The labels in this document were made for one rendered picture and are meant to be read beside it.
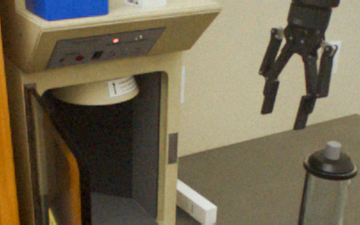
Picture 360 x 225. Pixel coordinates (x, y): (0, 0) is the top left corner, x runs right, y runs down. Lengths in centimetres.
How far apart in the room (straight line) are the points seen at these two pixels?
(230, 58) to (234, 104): 16
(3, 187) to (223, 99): 100
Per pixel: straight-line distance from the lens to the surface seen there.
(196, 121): 171
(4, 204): 91
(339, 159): 120
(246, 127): 185
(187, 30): 96
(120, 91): 104
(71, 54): 89
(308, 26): 105
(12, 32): 94
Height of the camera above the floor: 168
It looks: 25 degrees down
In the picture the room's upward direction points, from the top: straight up
